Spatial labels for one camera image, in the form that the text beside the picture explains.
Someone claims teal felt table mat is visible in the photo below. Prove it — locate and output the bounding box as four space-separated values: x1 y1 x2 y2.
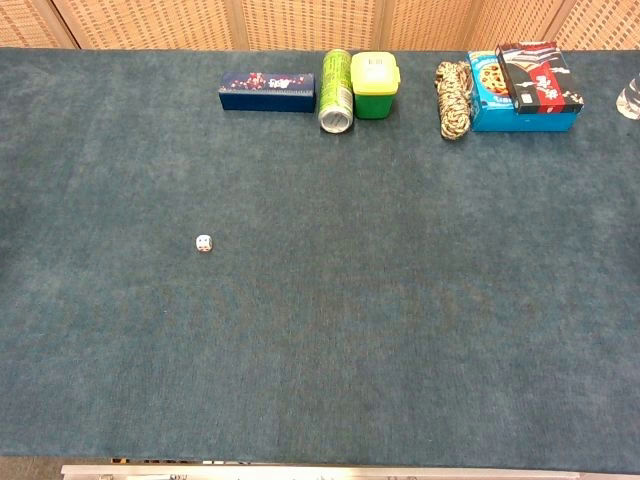
0 46 640 475

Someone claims green drink can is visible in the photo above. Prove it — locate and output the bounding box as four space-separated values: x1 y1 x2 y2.
318 48 356 135

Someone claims dark blue long box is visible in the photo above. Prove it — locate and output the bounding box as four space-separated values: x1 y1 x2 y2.
218 71 317 114

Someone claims green container yellow lid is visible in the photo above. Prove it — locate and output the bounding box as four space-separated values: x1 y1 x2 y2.
350 51 402 121

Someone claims blue cookie box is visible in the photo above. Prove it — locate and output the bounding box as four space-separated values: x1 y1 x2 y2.
466 49 579 134

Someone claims woven rattan folding screen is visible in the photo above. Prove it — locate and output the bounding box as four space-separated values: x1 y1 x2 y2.
0 0 640 52

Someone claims black red snack box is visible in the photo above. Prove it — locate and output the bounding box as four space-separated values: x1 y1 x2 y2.
495 41 585 116

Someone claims braided beige rope bundle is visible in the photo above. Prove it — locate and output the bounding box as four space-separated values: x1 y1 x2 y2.
434 60 474 142

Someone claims aluminium profile rail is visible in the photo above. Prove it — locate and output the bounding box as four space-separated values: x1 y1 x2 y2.
60 463 582 480

